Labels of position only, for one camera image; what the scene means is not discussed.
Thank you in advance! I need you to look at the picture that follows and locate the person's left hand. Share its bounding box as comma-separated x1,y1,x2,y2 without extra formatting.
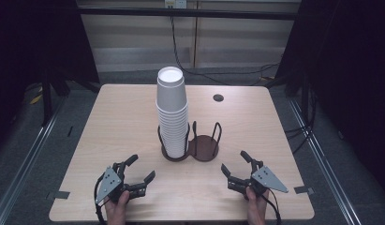
103,189,131,225

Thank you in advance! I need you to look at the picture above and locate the white wall socket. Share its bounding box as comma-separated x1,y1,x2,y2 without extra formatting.
164,0,188,9

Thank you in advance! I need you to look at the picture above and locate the yellow floor marker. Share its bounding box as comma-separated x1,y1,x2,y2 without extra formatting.
28,86,44,106

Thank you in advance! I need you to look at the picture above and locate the stack of white paper cups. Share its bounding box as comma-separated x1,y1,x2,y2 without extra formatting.
155,66,190,159

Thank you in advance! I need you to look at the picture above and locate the dark brown double cup holder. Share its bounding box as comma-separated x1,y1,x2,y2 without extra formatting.
156,120,224,163

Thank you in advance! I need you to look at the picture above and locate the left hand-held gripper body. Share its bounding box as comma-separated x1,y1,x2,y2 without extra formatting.
95,165,133,204

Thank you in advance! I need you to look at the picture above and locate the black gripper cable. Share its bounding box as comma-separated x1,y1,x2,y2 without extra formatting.
93,173,108,225
260,188,283,225

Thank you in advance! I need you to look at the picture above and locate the black metal stand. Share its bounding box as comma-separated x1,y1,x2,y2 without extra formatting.
39,69,54,128
300,73,310,128

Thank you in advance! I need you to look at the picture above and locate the black curtain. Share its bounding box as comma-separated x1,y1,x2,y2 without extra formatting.
0,0,101,154
274,0,385,191

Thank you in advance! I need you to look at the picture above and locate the black horizontal bar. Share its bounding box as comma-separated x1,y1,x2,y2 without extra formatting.
77,7,302,22

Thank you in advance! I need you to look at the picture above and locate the grey tape strip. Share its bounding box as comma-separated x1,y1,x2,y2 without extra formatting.
293,185,316,196
45,189,71,201

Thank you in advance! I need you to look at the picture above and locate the black hanging wall cable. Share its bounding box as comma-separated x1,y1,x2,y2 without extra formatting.
170,15,281,87

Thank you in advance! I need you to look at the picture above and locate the metal floor rail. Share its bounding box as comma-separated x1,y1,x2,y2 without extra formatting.
0,93,69,225
287,97,364,225

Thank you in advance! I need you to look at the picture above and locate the bundle of black floor cables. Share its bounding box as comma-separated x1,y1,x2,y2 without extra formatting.
284,88,318,155

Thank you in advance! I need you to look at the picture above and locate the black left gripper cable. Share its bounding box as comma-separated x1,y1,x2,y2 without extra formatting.
93,173,108,225

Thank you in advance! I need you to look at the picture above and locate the person's right hand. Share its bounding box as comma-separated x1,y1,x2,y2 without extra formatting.
244,186,271,225

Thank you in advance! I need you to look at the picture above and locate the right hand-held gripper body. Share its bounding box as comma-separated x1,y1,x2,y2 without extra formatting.
248,165,289,199

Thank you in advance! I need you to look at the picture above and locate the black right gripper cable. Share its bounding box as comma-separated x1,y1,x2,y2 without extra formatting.
260,188,283,225

